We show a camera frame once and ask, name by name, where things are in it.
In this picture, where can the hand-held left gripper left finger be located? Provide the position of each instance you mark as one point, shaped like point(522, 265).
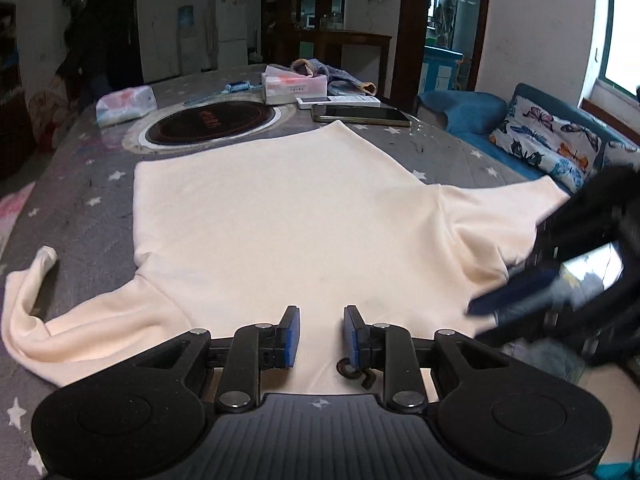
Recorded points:
point(289, 336)

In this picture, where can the white refrigerator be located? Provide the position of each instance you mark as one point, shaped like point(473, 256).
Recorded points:
point(231, 27)

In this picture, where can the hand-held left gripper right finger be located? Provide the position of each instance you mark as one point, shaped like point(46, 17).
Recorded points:
point(354, 336)

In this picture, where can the window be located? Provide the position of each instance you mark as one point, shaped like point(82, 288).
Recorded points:
point(622, 35)

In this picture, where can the cream long-sleeved sweater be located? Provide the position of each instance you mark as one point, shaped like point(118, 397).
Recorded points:
point(300, 230)

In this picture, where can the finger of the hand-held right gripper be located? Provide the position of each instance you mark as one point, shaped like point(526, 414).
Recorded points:
point(515, 290)

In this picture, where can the white tissue box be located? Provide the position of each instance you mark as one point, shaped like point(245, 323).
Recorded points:
point(292, 87)

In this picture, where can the round black induction cooktop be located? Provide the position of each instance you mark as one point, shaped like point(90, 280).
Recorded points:
point(210, 122)

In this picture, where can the blue sofa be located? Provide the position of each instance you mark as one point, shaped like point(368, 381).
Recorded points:
point(465, 112)

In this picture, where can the small brown hook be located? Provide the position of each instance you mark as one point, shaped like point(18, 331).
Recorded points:
point(356, 372)

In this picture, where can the dark wooden display cabinet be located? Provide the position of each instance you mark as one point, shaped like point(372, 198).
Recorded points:
point(285, 5)

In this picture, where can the light blue cabinet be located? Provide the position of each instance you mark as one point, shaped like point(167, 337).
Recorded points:
point(440, 67)

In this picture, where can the black smartphone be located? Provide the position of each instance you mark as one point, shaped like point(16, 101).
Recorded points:
point(360, 115)

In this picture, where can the white remote control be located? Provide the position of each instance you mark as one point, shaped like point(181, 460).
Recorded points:
point(340, 101)

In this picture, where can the butterfly-print pillow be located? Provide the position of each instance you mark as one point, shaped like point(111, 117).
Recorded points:
point(547, 142)

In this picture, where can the grey star-print tablecloth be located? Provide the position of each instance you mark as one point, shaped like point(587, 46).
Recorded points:
point(85, 195)

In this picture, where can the soft tissue pack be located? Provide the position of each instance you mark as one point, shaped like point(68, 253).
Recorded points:
point(125, 105)

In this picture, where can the blue-grey knitted cloth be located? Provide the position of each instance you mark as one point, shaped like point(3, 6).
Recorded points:
point(335, 74)

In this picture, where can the water dispenser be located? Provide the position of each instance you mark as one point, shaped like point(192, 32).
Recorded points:
point(187, 40)

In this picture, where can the dark wooden side table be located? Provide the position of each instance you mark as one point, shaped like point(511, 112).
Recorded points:
point(350, 45)

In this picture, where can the small blue tube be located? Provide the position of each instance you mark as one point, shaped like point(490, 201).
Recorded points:
point(237, 86)

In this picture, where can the pink bag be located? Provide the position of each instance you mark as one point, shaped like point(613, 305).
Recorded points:
point(50, 115)

